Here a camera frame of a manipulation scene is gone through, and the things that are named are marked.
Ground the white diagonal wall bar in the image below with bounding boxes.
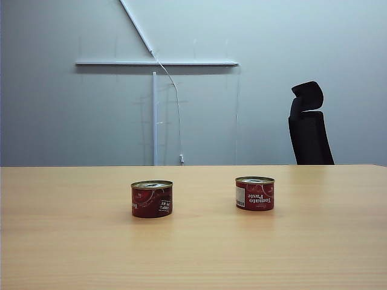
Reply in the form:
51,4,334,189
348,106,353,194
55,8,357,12
119,0,155,55

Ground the black office chair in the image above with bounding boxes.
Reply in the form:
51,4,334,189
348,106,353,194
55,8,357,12
288,80,336,166

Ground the white horizontal wall bar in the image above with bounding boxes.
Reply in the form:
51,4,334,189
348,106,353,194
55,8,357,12
74,60,240,67

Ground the red tomato paste can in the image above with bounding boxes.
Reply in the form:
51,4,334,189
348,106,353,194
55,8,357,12
235,176,276,211
130,179,174,219

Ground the thin white hanging cable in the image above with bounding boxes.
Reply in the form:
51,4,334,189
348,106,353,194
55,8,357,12
153,51,185,165

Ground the white vertical wall bar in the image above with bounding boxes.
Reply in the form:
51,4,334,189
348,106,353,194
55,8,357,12
152,71,160,166

